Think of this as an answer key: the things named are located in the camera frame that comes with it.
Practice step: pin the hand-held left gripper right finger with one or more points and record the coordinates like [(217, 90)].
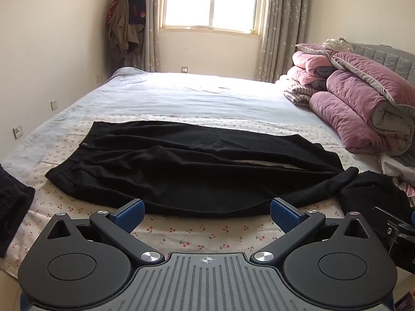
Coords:
[(281, 213)]

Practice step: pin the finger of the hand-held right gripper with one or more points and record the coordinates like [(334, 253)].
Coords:
[(385, 220)]

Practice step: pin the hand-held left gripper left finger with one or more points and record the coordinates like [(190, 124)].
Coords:
[(133, 213)]

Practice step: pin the black pants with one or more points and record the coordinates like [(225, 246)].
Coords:
[(181, 175)]

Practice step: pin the black cloth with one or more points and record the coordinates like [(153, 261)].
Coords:
[(369, 194)]

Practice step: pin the white crumpled cloth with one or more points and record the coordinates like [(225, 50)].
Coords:
[(397, 168)]

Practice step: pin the cherry print bed sheet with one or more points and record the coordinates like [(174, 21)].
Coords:
[(194, 233)]

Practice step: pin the dark knit cloth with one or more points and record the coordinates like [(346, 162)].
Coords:
[(13, 207)]

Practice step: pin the striped folded blanket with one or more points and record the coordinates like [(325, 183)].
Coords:
[(298, 94)]

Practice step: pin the mauve pink folded quilt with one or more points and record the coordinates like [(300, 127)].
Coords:
[(363, 94)]

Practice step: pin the bed with light blue sheet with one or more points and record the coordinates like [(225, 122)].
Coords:
[(194, 94)]

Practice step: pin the grey patterned curtain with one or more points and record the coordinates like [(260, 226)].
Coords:
[(152, 39), (282, 29)]

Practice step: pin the white garment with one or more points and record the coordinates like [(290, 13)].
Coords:
[(337, 44)]

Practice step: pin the khaki hanging jacket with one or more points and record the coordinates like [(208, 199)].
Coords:
[(123, 29)]

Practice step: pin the dark hanging jacket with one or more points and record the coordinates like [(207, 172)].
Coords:
[(136, 3)]

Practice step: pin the red patterned hanging garment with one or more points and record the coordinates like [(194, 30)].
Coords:
[(116, 3)]

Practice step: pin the window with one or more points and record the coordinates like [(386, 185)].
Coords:
[(210, 3)]

